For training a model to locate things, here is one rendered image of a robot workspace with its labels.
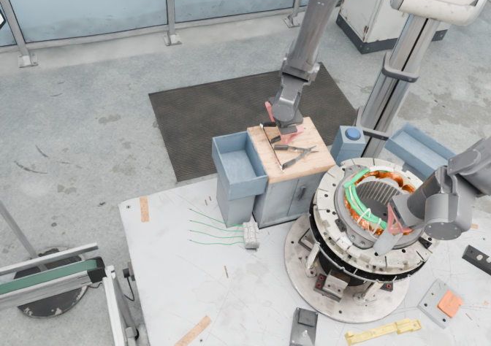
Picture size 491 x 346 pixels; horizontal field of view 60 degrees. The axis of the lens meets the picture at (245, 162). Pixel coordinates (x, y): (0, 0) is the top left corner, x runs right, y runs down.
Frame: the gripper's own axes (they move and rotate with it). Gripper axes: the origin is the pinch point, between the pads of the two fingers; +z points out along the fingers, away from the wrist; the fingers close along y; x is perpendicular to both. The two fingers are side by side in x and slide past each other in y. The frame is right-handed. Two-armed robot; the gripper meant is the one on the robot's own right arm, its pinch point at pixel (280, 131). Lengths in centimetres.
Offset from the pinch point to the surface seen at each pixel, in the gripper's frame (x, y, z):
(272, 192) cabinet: -5.8, 12.5, 10.7
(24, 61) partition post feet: -94, -185, 107
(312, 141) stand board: 8.6, 4.2, 2.3
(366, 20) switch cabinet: 144, -153, 86
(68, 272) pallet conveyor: -66, 10, 32
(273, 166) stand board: -5.6, 9.8, 2.1
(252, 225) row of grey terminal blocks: -10.2, 13.0, 27.0
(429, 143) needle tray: 45.3, 12.5, 4.5
